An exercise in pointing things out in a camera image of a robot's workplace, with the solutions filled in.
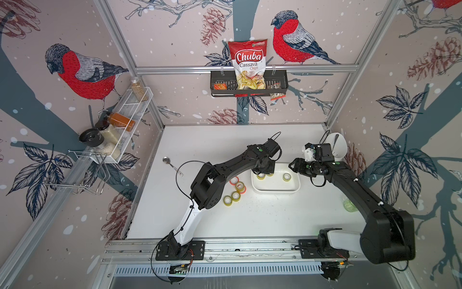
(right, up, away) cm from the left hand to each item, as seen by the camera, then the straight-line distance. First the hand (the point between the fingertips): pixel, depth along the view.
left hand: (273, 168), depth 90 cm
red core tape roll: (-20, -8, +5) cm, 22 cm away
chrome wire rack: (-75, +3, -24) cm, 79 cm away
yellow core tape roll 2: (-1, -4, 0) cm, 4 cm away
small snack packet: (+1, +37, 0) cm, 37 cm away
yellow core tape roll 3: (-19, -14, -1) cm, 24 cm away
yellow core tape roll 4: (-23, -16, -2) cm, 28 cm away
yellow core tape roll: (-5, -5, +5) cm, 9 cm away
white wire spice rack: (-75, +31, +6) cm, 81 cm away
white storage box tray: (+7, -8, +5) cm, 11 cm away
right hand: (+9, +2, -3) cm, 10 cm away
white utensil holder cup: (+38, +10, +6) cm, 40 cm away
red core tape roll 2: (-15, -11, 0) cm, 19 cm away
